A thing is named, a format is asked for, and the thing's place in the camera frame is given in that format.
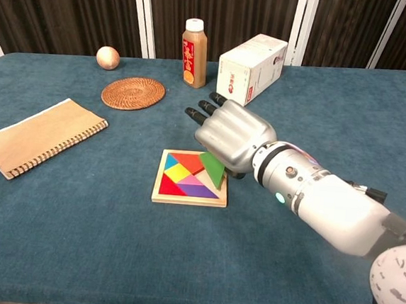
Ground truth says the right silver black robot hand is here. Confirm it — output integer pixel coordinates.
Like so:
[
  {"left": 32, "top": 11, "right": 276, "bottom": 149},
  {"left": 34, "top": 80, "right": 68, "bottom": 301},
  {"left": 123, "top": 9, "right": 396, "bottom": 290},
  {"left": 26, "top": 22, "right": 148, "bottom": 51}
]
[{"left": 179, "top": 89, "right": 282, "bottom": 183}]

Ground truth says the brown drink bottle white cap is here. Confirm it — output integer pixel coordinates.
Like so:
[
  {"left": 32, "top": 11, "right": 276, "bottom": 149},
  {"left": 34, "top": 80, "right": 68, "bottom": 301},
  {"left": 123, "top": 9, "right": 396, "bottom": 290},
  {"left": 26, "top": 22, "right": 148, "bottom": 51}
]
[{"left": 177, "top": 16, "right": 213, "bottom": 90}]

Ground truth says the orange wooden tangram triangle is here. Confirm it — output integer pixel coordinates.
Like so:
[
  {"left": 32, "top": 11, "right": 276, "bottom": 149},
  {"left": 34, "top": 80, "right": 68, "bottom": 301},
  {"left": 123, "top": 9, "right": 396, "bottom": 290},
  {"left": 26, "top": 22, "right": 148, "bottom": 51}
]
[{"left": 167, "top": 151, "right": 207, "bottom": 176}]

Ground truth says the teal table cloth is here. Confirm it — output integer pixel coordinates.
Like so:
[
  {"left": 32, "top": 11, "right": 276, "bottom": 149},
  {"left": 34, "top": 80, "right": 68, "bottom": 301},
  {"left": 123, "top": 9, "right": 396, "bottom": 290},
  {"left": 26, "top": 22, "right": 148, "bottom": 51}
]
[{"left": 0, "top": 34, "right": 406, "bottom": 304}]

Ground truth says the green triangle tangram piece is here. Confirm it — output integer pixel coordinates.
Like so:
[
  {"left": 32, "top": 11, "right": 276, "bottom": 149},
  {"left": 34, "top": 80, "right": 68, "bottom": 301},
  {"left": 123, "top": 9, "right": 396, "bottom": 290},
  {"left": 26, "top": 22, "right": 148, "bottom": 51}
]
[{"left": 196, "top": 150, "right": 228, "bottom": 191}]

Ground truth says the kraft spiral notebook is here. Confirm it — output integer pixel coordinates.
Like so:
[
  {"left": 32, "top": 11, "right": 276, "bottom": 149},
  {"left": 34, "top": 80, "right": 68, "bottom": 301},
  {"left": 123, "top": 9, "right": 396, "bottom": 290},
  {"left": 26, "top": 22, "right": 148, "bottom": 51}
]
[{"left": 0, "top": 91, "right": 111, "bottom": 188}]

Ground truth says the round woven rattan coaster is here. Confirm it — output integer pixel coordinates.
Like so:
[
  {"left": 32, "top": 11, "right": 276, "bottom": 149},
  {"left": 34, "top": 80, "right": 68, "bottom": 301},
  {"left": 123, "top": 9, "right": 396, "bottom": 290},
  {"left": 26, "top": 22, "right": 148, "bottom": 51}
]
[{"left": 99, "top": 74, "right": 167, "bottom": 114}]

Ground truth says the wooden tangram puzzle tray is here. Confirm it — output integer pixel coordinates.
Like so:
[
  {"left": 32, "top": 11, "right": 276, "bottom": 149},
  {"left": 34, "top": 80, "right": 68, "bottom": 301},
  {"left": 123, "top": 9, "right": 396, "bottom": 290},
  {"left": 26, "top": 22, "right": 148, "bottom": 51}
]
[{"left": 150, "top": 147, "right": 232, "bottom": 209}]

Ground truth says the white cardboard box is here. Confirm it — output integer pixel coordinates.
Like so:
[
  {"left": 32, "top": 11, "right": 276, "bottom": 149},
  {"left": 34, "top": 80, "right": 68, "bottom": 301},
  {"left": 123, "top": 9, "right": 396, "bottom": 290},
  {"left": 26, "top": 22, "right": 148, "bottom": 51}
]
[{"left": 214, "top": 30, "right": 289, "bottom": 111}]

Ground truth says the wooden ball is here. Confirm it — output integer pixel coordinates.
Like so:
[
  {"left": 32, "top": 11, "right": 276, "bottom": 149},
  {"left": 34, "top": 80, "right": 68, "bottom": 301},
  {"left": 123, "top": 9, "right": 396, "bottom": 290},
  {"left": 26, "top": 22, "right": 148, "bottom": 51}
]
[{"left": 94, "top": 45, "right": 122, "bottom": 72}]

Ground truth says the yellow wooden tangram square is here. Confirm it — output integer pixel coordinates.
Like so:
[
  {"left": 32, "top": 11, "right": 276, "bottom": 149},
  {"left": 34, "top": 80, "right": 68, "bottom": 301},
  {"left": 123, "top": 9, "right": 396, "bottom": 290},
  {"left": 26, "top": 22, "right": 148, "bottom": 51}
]
[{"left": 163, "top": 162, "right": 193, "bottom": 186}]

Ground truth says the pink wooden tangram triangle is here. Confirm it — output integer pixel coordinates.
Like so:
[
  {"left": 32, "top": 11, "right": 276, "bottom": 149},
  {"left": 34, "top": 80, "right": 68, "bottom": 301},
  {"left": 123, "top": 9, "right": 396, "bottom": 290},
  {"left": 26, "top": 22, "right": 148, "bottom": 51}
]
[{"left": 178, "top": 174, "right": 206, "bottom": 188}]

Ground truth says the blue wooden tangram triangle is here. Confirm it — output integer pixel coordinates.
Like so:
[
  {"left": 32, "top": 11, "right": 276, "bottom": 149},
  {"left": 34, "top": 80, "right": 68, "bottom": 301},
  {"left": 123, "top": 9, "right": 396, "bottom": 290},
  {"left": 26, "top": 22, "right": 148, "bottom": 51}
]
[{"left": 164, "top": 153, "right": 181, "bottom": 173}]

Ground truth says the purple wooden tangram parallelogram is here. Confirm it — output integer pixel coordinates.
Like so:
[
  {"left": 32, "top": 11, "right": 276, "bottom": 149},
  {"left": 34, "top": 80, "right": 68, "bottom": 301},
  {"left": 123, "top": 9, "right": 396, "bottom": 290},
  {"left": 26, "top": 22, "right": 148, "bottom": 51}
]
[{"left": 177, "top": 183, "right": 220, "bottom": 201}]

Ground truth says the red wooden tangram triangle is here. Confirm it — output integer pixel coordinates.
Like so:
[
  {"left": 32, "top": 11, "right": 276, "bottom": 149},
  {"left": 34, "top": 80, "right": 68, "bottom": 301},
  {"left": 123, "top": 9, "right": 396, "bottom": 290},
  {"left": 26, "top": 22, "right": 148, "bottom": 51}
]
[{"left": 158, "top": 172, "right": 190, "bottom": 198}]

